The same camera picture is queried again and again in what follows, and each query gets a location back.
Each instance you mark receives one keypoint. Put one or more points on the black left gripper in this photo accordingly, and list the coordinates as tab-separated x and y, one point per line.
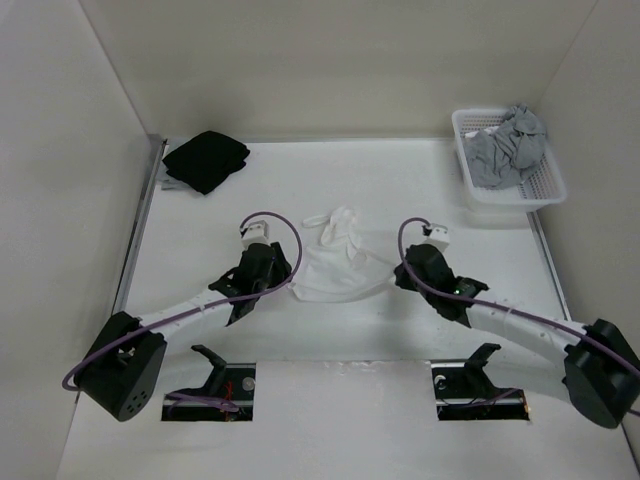
282	269

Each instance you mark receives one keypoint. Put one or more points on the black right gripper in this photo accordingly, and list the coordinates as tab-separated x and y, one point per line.
402	279

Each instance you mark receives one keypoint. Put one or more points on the white tank top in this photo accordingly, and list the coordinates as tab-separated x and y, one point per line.
339	266

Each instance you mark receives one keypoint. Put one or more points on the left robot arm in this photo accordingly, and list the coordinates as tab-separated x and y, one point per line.
121	369

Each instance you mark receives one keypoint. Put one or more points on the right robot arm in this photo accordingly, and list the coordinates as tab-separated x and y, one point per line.
600	370

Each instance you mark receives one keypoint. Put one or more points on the folded black tank top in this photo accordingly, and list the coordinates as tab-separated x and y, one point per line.
206	161

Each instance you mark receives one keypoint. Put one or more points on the grey tank top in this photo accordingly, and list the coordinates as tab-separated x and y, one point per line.
507	155

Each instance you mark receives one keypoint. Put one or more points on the white plastic basket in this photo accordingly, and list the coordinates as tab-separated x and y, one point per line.
545	187

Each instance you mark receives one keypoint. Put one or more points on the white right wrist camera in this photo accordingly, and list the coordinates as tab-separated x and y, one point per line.
437	236

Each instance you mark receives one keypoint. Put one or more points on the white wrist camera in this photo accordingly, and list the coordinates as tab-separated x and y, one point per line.
255	232
437	236

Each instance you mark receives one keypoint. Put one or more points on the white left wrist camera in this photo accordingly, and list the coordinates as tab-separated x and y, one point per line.
255	232

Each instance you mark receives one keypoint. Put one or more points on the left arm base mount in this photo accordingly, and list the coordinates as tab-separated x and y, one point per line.
226	395

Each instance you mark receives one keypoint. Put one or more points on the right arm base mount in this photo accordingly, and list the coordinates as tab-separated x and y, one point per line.
464	392

